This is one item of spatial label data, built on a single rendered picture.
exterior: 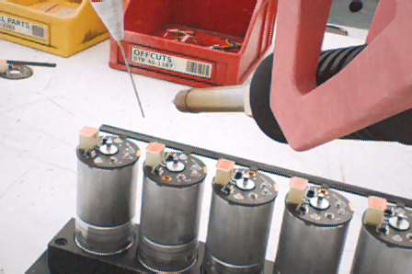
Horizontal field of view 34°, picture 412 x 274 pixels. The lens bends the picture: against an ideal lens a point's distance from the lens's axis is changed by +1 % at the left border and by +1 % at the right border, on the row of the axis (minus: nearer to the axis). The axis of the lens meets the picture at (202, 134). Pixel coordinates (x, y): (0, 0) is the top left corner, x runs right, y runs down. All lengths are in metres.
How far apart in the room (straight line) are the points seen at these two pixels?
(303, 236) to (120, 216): 0.07
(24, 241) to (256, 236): 0.12
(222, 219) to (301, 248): 0.03
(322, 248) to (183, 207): 0.05
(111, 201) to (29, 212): 0.08
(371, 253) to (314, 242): 0.02
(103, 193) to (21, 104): 0.20
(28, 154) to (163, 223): 0.15
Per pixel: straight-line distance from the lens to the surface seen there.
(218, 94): 0.20
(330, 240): 0.25
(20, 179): 0.37
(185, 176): 0.25
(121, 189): 0.26
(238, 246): 0.25
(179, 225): 0.26
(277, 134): 0.17
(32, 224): 0.33
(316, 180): 0.26
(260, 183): 0.26
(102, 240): 0.28
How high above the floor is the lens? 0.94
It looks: 27 degrees down
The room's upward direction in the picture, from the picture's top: 6 degrees clockwise
